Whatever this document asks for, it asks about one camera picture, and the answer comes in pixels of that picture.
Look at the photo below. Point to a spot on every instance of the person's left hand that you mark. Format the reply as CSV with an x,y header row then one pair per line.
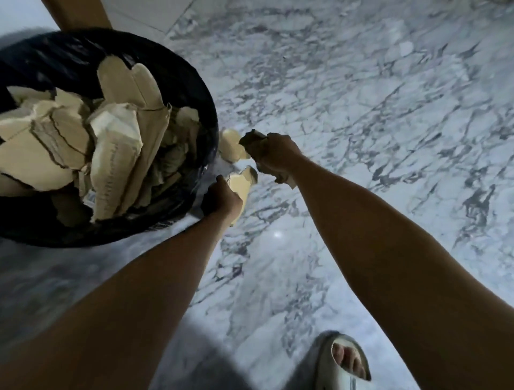
x,y
219,199

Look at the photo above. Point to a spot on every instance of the person's right hand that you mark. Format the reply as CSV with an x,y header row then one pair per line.
x,y
277,152

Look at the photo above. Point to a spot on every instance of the torn brown paper handful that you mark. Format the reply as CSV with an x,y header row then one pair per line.
x,y
128,84
251,140
241,189
178,136
28,156
114,160

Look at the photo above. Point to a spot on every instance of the black bin with liner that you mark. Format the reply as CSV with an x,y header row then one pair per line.
x,y
182,193

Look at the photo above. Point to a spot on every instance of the brown paper pieces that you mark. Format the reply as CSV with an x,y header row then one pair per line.
x,y
231,145

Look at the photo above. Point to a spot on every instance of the person's right forearm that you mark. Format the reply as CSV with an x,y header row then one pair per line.
x,y
409,273

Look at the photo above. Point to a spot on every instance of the person's left forearm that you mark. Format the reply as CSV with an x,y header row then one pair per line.
x,y
112,313

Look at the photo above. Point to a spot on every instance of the person's right white sandal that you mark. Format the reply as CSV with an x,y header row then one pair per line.
x,y
321,369

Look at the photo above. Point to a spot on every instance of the wooden door frame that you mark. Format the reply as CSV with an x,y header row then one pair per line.
x,y
76,14

